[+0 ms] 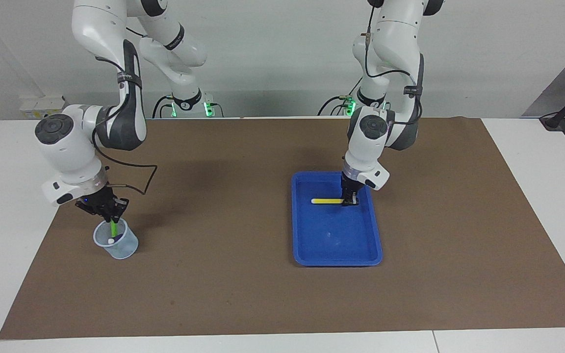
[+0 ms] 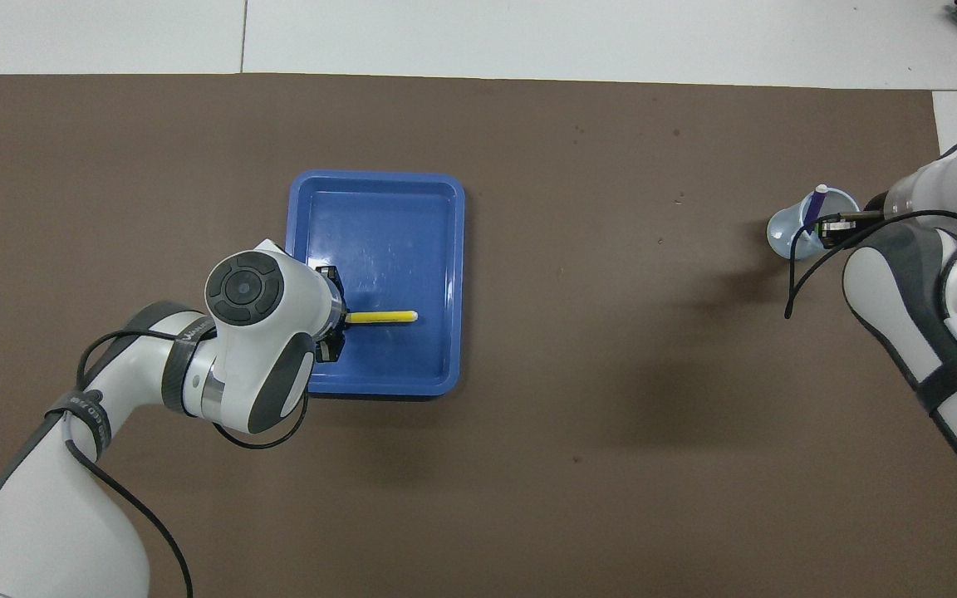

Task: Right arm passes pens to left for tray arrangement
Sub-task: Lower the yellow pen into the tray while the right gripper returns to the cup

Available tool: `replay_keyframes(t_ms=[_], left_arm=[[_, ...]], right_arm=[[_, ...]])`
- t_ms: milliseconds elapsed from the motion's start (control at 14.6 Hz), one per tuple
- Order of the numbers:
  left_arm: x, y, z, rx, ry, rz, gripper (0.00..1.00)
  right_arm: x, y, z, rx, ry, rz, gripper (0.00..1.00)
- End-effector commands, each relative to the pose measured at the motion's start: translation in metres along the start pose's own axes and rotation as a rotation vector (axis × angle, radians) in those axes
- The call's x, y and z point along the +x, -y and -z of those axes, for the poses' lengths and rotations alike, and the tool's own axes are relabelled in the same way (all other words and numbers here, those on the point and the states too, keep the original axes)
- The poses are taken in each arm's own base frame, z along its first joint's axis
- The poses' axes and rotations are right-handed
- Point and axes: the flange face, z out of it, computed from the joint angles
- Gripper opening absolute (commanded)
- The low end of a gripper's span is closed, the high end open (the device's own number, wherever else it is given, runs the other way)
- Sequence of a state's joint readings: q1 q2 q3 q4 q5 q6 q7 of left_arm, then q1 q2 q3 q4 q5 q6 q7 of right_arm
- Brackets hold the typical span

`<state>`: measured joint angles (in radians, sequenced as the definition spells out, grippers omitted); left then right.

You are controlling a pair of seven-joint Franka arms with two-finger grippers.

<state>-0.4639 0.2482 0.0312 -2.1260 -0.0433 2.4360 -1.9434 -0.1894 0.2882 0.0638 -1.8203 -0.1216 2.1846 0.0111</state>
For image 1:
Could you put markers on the white wall socket box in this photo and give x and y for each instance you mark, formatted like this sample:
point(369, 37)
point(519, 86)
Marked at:
point(42, 105)

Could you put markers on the yellow pen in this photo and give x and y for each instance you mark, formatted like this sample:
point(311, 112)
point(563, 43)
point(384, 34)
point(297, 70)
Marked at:
point(326, 201)

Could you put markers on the translucent plastic cup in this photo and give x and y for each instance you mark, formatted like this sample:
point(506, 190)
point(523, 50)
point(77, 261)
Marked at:
point(125, 250)

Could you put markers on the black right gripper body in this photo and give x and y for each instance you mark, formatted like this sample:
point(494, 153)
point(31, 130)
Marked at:
point(97, 203)

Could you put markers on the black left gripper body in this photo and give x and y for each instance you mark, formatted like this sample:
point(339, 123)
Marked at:
point(350, 187)

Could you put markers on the brown table mat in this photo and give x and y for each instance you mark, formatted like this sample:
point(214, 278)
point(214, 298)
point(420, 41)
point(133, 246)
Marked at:
point(214, 294)

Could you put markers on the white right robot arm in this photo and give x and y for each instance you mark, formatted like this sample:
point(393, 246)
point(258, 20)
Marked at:
point(69, 152)

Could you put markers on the blue plastic tray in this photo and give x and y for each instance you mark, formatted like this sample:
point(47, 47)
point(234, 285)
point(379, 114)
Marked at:
point(335, 230)

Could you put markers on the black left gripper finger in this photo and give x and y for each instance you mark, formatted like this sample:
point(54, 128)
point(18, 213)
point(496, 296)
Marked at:
point(355, 198)
point(346, 200)

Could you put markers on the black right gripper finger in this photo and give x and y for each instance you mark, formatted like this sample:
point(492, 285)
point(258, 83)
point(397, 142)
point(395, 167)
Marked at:
point(107, 215)
point(121, 207)

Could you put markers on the purple pen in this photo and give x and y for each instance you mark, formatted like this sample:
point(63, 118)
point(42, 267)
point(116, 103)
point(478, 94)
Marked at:
point(115, 240)

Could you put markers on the green pen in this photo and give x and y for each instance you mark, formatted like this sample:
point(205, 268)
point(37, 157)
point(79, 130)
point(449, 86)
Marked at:
point(114, 229)

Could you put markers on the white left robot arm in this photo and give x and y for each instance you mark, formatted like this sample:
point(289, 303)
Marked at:
point(395, 39)

